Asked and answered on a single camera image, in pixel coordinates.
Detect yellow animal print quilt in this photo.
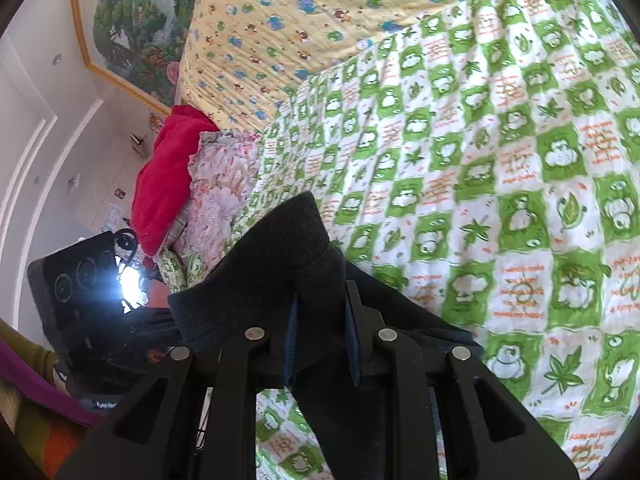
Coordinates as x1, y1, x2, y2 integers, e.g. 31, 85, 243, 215
177, 0, 533, 136

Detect landscape wall painting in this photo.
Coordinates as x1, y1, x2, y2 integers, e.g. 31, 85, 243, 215
69, 0, 213, 117

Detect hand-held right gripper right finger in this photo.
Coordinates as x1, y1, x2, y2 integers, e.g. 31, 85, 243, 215
344, 282, 582, 480

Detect pink floral ruffled pillow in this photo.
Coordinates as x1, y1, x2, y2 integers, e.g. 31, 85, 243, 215
167, 130, 273, 292

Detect red cloth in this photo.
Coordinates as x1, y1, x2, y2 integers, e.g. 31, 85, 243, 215
130, 104, 219, 257

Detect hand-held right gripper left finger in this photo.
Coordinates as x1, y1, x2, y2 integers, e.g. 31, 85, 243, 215
55, 292, 302, 480

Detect black pants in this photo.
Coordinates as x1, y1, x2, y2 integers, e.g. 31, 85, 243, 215
166, 191, 485, 480

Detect green and white printed quilt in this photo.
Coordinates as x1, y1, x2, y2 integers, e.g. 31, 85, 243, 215
157, 0, 640, 480

